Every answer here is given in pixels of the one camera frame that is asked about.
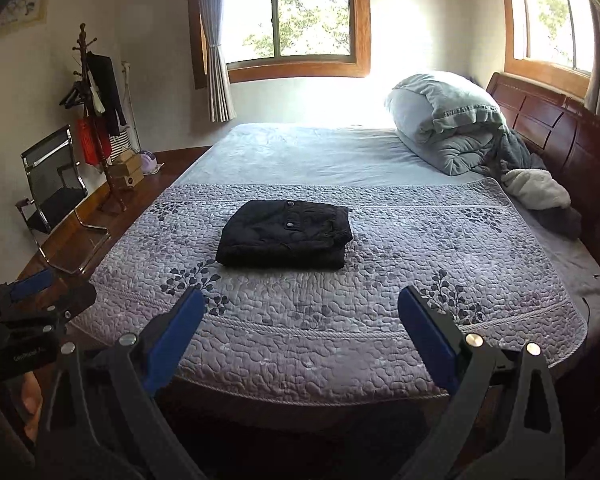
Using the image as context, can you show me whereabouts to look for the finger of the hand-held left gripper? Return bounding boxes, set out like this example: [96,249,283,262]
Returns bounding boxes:
[0,269,57,311]
[50,284,98,323]

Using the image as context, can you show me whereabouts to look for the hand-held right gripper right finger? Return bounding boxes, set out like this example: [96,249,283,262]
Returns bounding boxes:
[397,285,566,480]

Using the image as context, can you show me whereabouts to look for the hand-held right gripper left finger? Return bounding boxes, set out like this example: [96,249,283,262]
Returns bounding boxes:
[35,286,208,480]

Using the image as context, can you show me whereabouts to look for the black pants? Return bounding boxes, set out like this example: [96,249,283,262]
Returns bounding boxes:
[215,199,355,270]

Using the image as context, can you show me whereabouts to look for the person's left hand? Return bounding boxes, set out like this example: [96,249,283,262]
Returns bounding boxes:
[20,374,49,442]

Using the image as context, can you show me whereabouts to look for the grey quilted bedspread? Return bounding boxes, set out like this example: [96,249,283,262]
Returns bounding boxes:
[67,177,588,403]

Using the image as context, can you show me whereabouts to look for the wooden coat rack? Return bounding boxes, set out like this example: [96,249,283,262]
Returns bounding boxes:
[60,22,131,212]

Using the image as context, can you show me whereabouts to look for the cardboard box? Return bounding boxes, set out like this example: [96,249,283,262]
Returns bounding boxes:
[114,167,146,191]
[107,152,143,176]

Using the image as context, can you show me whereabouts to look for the red bag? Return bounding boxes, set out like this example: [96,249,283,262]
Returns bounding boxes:
[76,119,112,166]

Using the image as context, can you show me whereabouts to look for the lilac small appliance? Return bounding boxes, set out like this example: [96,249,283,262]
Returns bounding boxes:
[139,150,163,175]

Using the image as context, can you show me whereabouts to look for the white fleece blanket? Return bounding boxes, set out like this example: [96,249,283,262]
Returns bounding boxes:
[500,167,572,211]

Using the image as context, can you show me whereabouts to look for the black clothes hangers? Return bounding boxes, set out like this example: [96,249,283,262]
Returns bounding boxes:
[59,82,88,111]

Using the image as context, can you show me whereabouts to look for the white metal rack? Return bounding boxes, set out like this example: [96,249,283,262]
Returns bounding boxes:
[107,60,142,161]

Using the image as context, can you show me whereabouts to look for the dark grey blanket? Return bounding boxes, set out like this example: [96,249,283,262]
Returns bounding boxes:
[480,127,583,241]

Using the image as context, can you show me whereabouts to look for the black hanging garment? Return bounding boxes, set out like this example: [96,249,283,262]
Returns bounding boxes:
[86,52,128,136]

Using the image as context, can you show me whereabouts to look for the blue-grey folded duvet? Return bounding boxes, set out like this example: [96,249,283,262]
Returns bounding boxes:
[384,72,511,177]

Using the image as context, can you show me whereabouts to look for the light grey bed sheet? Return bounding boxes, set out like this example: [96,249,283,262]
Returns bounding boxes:
[177,122,600,341]

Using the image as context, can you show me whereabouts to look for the dark wooden headboard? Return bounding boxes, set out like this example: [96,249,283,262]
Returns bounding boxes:
[485,72,600,281]

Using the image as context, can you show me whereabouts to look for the wooden framed window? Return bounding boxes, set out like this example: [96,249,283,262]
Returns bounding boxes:
[497,0,598,98]
[187,0,372,85]

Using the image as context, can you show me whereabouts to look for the chrome frame mesh chair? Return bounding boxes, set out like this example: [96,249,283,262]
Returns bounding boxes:
[15,125,112,276]

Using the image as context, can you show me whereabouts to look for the floral wall picture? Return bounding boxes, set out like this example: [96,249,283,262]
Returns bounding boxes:
[0,0,51,41]

